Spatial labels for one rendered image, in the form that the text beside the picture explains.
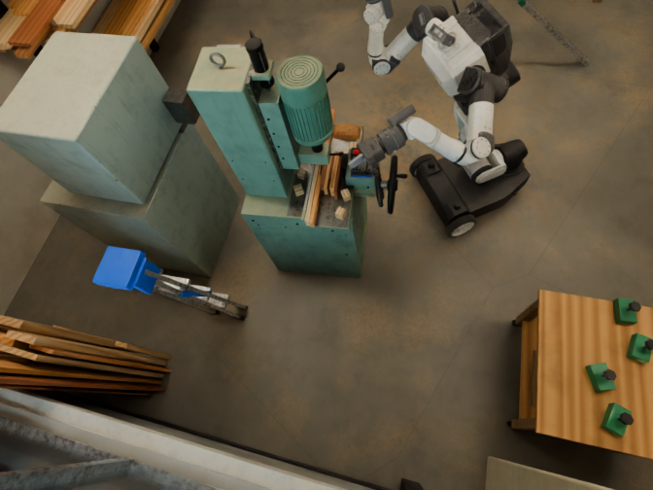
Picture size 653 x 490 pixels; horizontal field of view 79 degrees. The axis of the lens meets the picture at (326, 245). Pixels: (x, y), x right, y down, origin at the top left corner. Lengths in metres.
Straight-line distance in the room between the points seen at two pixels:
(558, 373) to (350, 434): 1.14
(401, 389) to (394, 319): 0.42
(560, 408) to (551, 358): 0.21
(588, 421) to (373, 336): 1.15
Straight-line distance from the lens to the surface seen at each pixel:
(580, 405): 2.15
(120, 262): 1.78
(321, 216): 1.85
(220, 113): 1.64
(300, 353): 2.59
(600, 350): 2.23
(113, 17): 3.99
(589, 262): 2.99
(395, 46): 2.05
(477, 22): 1.86
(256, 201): 2.09
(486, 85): 1.70
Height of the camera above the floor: 2.51
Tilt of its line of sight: 64 degrees down
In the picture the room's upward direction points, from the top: 18 degrees counter-clockwise
